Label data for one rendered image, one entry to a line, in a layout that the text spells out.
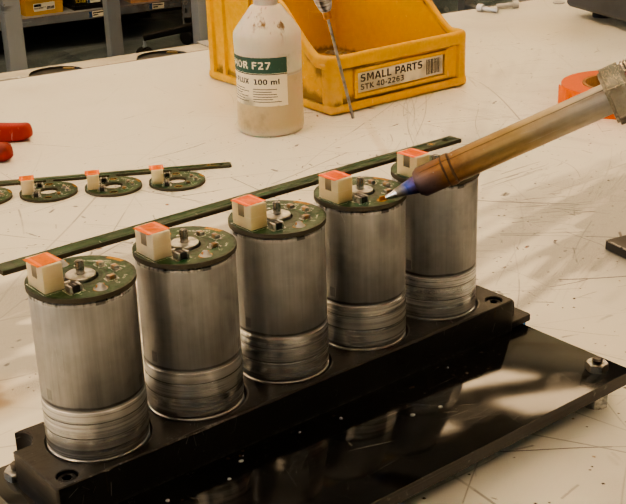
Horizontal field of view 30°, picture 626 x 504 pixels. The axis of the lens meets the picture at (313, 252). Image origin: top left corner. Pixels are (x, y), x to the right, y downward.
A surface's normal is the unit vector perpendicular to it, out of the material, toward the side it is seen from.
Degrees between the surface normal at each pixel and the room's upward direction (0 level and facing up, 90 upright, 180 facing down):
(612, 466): 0
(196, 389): 90
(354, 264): 90
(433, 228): 90
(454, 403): 0
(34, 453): 0
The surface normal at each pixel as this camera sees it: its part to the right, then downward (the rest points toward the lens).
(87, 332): 0.20, 0.37
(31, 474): -0.78, 0.26
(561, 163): -0.03, -0.92
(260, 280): -0.32, 0.36
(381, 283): 0.44, 0.33
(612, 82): -0.44, -0.54
